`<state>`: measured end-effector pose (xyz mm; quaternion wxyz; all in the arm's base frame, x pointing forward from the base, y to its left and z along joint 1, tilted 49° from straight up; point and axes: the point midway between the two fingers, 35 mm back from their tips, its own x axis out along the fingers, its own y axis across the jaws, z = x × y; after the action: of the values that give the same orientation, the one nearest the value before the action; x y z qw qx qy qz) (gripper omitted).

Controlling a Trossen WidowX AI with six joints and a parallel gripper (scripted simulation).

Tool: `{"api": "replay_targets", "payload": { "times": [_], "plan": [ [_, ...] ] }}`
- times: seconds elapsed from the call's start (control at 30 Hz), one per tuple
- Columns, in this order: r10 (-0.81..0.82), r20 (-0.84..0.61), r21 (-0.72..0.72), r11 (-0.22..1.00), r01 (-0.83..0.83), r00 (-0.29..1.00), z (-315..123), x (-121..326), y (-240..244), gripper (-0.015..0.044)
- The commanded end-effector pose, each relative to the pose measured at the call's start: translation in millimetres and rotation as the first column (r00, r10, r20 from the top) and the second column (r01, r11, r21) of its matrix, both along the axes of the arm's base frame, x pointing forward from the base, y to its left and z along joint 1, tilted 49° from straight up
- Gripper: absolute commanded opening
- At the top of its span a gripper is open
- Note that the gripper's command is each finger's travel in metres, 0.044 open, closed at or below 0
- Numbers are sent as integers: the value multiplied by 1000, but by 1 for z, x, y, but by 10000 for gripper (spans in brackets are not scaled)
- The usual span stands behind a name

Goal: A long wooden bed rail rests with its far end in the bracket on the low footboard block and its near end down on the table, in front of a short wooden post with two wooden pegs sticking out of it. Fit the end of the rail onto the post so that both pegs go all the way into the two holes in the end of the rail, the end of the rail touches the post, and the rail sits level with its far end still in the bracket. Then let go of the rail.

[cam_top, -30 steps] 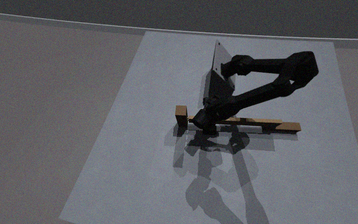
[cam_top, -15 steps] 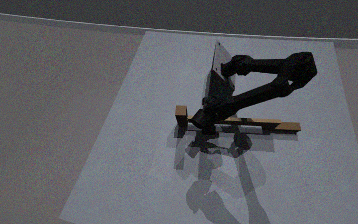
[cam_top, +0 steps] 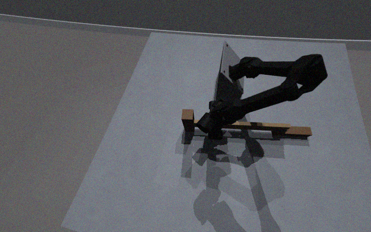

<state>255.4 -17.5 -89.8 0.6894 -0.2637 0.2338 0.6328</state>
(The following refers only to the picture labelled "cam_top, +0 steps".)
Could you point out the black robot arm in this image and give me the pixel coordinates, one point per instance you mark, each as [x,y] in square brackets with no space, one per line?
[308,71]

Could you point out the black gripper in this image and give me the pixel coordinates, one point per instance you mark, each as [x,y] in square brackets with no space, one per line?
[215,133]

